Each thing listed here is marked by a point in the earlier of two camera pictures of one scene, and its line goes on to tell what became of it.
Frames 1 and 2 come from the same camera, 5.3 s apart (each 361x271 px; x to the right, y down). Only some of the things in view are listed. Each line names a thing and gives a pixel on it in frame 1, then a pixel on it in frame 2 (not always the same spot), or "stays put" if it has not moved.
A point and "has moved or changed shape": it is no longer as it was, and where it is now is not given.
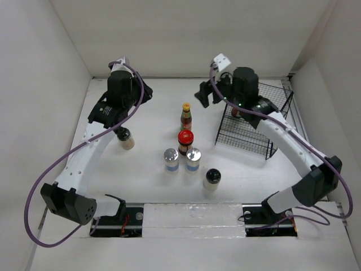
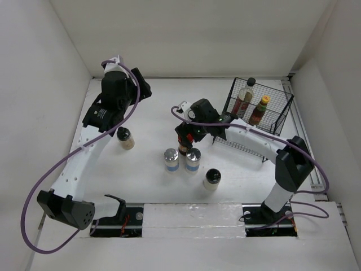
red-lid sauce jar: x=185 y=139 stays put
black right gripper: x=206 y=88 -> x=183 y=130
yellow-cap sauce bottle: x=186 y=117 has moved or changed shape
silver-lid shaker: x=193 y=160 stays put
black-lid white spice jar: x=212 y=179 stays put
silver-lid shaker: x=171 y=156 stays put
